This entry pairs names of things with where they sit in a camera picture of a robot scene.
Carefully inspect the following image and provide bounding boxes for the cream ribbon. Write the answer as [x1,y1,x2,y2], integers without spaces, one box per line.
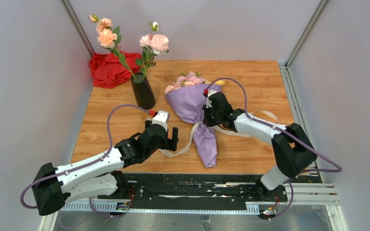
[158,110,281,158]

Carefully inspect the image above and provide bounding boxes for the purple paper bouquet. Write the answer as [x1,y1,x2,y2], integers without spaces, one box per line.
[161,72,217,167]

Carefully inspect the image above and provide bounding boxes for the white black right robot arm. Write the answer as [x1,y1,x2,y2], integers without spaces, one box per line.
[202,89,317,201]

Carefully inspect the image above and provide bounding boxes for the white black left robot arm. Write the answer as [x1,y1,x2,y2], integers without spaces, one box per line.
[32,122,179,216]

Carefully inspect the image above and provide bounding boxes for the black vase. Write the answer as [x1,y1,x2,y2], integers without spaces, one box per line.
[131,72,156,110]

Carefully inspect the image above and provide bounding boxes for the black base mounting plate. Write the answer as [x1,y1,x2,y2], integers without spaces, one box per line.
[66,172,323,212]

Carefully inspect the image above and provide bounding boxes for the red crumpled cloth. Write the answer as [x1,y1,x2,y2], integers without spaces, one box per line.
[89,53,132,89]

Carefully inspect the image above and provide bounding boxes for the pink rose stem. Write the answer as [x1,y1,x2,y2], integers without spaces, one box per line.
[135,21,169,78]

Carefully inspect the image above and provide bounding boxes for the peach rose stem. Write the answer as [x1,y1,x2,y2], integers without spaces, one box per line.
[89,14,134,78]

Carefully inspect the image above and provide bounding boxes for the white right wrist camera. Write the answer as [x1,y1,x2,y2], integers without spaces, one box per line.
[203,89,217,108]

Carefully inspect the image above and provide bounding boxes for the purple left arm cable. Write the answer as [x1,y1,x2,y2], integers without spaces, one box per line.
[20,103,157,219]

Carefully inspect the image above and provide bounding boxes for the aluminium frame rail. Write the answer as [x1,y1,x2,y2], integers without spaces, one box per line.
[61,182,339,215]

